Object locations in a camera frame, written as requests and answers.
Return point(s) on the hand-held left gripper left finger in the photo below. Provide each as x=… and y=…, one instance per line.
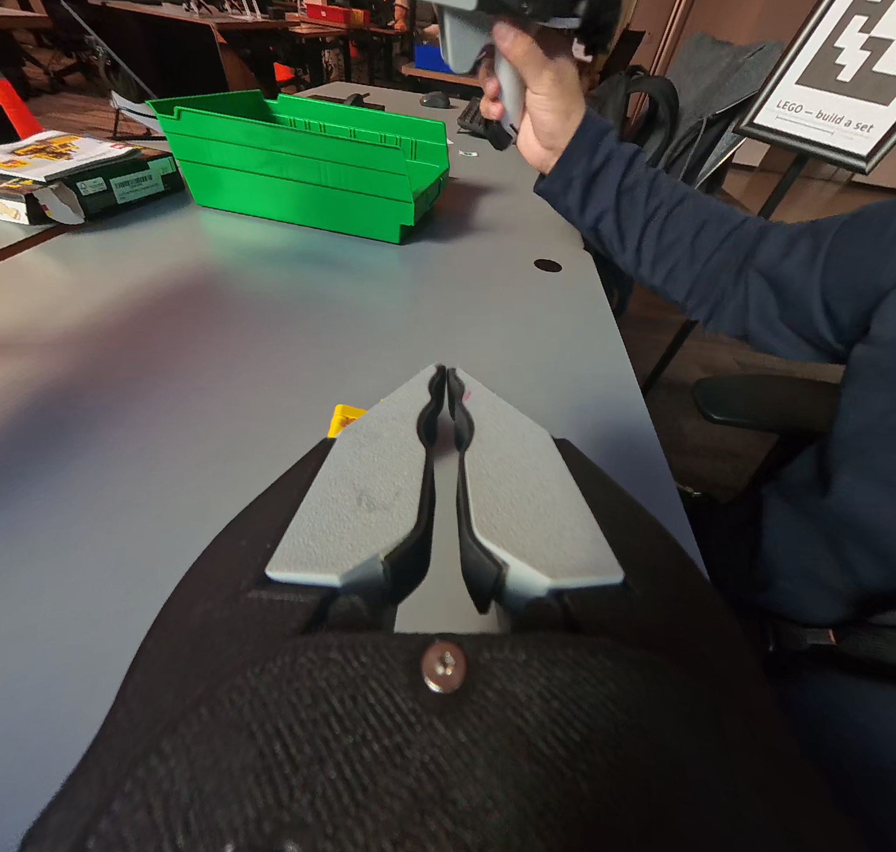
x=350, y=509

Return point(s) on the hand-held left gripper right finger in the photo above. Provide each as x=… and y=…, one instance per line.
x=539, y=509

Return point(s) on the yellow black lego assembly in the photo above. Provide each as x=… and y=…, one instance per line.
x=345, y=419

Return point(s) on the person's right forearm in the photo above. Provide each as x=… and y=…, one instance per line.
x=665, y=236

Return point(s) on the black cardboard lego box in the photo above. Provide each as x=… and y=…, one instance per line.
x=133, y=183

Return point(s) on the lego instruction booklet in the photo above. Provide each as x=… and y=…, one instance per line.
x=63, y=152

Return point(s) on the person's right hand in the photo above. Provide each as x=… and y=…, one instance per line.
x=553, y=103

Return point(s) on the small blue storage bin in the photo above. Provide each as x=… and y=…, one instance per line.
x=432, y=60

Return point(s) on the red storage bin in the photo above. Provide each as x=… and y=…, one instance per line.
x=336, y=15

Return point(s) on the black computer mouse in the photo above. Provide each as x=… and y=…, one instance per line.
x=435, y=100

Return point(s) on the black keyboard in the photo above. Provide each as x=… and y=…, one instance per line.
x=470, y=120

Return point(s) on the black backpack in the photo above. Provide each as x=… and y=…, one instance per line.
x=637, y=110

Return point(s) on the grey jacket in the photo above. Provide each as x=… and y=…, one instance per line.
x=721, y=96

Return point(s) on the black table leg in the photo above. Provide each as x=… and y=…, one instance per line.
x=670, y=356

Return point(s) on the background wooden desk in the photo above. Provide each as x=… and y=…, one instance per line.
x=245, y=33

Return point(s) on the green plastic bin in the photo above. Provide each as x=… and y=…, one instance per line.
x=301, y=166

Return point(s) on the black chair armrest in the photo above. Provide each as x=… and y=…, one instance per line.
x=763, y=404

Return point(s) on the black framed sign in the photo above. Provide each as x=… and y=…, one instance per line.
x=833, y=47

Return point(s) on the black sign stand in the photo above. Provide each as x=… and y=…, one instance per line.
x=784, y=187

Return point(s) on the orange red plastic object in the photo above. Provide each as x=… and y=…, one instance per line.
x=17, y=110

